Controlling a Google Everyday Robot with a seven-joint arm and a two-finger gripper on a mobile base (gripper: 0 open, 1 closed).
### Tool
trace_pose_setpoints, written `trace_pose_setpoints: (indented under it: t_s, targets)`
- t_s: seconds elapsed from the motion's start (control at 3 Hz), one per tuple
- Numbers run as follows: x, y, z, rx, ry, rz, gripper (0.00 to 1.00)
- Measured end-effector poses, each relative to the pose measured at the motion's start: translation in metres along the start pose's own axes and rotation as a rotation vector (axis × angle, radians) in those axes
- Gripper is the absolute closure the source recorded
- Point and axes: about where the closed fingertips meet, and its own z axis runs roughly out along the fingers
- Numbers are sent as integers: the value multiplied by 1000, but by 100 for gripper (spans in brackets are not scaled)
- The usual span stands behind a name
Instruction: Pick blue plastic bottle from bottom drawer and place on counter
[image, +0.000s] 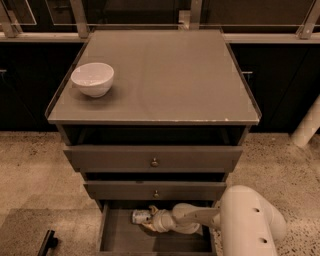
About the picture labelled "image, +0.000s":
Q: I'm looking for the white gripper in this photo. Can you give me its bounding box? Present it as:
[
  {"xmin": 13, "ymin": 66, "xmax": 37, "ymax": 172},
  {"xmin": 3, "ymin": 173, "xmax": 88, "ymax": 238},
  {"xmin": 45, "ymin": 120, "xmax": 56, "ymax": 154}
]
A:
[{"xmin": 142, "ymin": 205, "xmax": 175, "ymax": 233}]

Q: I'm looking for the blue plastic bottle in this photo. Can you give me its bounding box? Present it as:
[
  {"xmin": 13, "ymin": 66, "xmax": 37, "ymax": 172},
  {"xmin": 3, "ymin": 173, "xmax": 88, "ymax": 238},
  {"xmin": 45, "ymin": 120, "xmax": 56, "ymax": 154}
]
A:
[{"xmin": 131, "ymin": 209, "xmax": 152, "ymax": 225}]

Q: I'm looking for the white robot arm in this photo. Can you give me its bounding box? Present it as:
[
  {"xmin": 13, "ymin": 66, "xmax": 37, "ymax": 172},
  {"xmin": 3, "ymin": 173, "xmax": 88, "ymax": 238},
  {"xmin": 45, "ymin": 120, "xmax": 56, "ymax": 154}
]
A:
[{"xmin": 139, "ymin": 185, "xmax": 286, "ymax": 256}]

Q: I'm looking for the middle drawer knob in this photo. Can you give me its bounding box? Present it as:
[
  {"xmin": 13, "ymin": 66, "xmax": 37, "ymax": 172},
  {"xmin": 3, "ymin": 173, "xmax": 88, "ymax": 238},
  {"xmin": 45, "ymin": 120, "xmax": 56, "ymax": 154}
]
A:
[{"xmin": 153, "ymin": 190, "xmax": 160, "ymax": 198}]

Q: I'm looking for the drawer knob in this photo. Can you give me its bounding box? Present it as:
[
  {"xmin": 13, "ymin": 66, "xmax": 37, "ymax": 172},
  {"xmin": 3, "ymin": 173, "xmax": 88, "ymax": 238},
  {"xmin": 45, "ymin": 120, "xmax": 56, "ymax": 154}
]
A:
[
  {"xmin": 150, "ymin": 158, "xmax": 159, "ymax": 168},
  {"xmin": 153, "ymin": 190, "xmax": 160, "ymax": 198}
]

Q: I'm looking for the open bottom drawer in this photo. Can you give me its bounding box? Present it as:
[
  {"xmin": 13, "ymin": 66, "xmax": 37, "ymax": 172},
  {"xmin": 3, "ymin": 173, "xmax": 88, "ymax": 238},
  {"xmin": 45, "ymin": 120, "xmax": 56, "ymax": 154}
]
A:
[{"xmin": 97, "ymin": 203, "xmax": 217, "ymax": 256}]

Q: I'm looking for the top drawer knob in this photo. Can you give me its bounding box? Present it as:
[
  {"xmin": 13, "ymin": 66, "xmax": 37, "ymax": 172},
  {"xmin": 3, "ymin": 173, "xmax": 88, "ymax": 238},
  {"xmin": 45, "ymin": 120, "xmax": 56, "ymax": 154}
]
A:
[{"xmin": 150, "ymin": 158, "xmax": 159, "ymax": 168}]

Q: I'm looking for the middle drawer front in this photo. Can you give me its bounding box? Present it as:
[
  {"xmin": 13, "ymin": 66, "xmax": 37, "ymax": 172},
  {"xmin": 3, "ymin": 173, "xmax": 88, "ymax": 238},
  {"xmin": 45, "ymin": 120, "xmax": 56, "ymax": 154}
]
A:
[{"xmin": 84, "ymin": 181, "xmax": 226, "ymax": 200}]

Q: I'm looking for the top drawer front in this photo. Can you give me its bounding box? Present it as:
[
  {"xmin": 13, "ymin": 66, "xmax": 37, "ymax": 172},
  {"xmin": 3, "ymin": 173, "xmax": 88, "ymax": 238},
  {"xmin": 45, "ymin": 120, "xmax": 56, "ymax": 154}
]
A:
[{"xmin": 64, "ymin": 145, "xmax": 242, "ymax": 173}]

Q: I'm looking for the grey drawer cabinet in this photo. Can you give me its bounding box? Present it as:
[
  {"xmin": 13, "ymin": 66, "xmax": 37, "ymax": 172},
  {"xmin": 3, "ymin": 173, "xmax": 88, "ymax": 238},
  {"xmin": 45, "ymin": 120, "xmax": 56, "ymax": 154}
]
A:
[{"xmin": 44, "ymin": 29, "xmax": 262, "ymax": 256}]

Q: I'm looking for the black object on floor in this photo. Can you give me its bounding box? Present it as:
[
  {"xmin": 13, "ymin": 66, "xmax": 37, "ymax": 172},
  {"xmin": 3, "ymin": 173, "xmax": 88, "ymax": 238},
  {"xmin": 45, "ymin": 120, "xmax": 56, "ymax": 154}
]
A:
[{"xmin": 37, "ymin": 230, "xmax": 58, "ymax": 256}]

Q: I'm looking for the white ceramic bowl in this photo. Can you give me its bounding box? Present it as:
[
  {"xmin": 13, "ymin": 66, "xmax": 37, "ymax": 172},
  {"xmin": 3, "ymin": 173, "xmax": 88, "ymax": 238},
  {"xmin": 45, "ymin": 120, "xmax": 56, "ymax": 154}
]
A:
[{"xmin": 71, "ymin": 62, "xmax": 115, "ymax": 98}]

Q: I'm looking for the white cylindrical post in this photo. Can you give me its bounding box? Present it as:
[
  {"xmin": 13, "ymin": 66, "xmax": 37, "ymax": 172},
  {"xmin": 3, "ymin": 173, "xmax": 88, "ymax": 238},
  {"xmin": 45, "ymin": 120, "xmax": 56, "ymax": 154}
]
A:
[{"xmin": 291, "ymin": 95, "xmax": 320, "ymax": 147}]

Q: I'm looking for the metal railing frame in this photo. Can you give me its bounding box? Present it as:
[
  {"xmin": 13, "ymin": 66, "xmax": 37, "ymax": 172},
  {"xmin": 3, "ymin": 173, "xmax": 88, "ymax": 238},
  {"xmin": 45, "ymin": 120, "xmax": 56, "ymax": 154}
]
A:
[{"xmin": 0, "ymin": 0, "xmax": 320, "ymax": 44}]

